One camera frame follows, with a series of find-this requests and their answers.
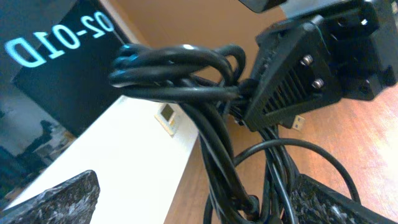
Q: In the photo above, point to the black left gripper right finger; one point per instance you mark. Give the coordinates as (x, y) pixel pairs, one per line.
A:
(314, 202)

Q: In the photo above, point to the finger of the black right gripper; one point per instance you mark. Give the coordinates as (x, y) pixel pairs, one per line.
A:
(294, 72)

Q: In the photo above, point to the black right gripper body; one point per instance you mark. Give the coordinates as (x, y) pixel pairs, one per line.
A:
(363, 41)

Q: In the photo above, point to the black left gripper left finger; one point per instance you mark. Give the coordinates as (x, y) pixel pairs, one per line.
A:
(72, 201)

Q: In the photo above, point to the white wall thermostat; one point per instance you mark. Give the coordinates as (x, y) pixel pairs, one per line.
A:
(168, 118)

